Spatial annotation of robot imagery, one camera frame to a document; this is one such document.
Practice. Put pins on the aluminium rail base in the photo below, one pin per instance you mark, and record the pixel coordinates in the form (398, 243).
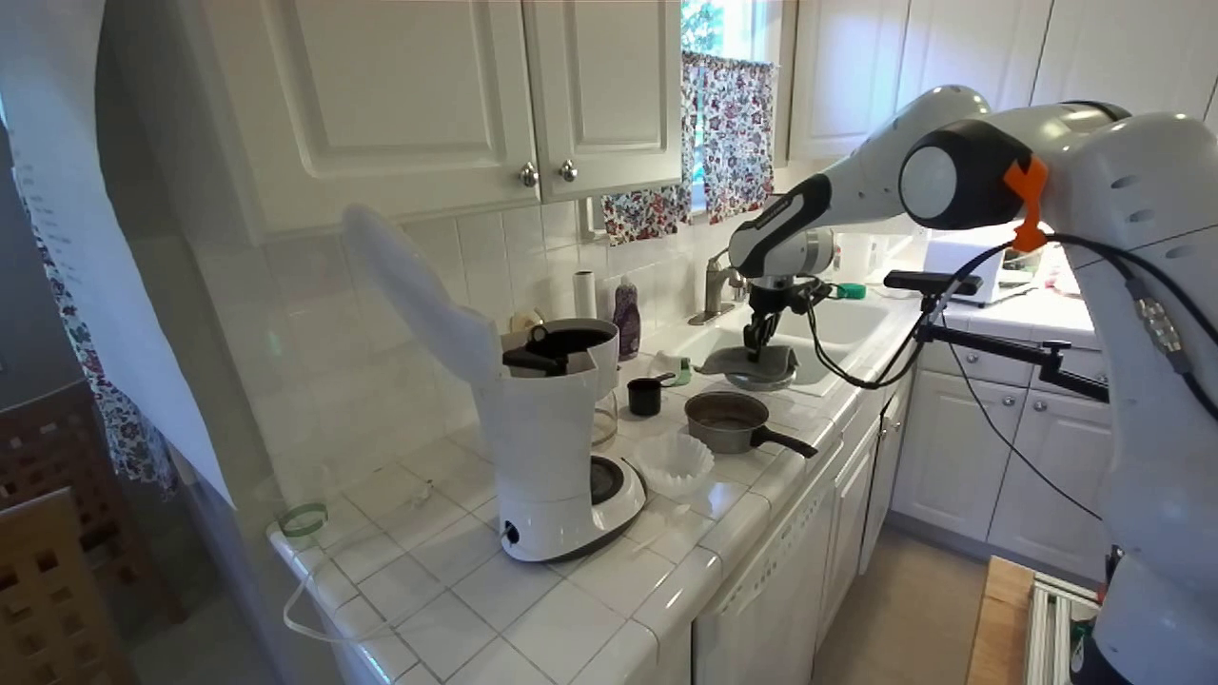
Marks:
(1051, 634)

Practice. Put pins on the chrome faucet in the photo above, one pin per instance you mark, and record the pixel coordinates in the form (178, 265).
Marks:
(718, 286)

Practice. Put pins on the white curtain with floral trim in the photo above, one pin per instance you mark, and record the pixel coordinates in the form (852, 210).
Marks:
(62, 190)

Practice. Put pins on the black stereo camera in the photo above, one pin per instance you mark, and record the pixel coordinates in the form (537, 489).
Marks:
(933, 286)

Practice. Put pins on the white bottle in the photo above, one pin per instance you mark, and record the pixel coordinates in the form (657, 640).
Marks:
(586, 295)

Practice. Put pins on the white sink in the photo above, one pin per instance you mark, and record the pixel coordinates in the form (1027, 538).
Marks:
(852, 328)

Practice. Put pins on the white base cabinet door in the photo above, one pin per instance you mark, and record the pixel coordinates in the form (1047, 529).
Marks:
(1047, 496)
(945, 458)

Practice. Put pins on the wide white upper cabinet door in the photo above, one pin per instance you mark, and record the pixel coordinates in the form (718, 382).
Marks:
(381, 101)

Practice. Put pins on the silver upper cabinet knob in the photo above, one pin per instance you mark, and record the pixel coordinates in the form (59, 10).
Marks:
(569, 170)
(527, 172)

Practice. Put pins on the white coffee maker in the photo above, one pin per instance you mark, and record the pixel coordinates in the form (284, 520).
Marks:
(548, 444)

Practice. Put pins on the green rubber band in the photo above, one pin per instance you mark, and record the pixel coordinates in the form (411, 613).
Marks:
(281, 520)

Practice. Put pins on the wooden lattice chair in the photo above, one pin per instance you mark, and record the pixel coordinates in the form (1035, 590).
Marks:
(59, 596)

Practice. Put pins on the small black measuring pot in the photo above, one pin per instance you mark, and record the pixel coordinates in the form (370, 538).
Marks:
(644, 397)

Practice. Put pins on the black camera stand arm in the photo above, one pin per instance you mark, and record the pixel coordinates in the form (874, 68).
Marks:
(1014, 350)

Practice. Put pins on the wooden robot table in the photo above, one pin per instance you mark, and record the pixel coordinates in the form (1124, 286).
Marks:
(1002, 634)

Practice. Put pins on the purple bottle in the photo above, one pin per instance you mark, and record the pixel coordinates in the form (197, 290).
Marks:
(626, 326)

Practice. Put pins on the silver pot lid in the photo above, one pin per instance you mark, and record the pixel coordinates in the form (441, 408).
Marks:
(718, 378)

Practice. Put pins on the floral window curtain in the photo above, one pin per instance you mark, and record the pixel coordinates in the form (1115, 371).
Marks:
(725, 137)

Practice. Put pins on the narrow white upper cabinet door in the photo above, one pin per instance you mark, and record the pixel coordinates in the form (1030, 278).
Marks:
(612, 90)

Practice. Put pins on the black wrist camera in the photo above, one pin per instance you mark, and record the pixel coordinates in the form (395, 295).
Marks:
(822, 290)

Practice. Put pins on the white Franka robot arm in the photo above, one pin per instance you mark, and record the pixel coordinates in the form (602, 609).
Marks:
(1143, 190)

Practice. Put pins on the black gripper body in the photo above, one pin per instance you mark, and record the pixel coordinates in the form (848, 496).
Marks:
(784, 302)

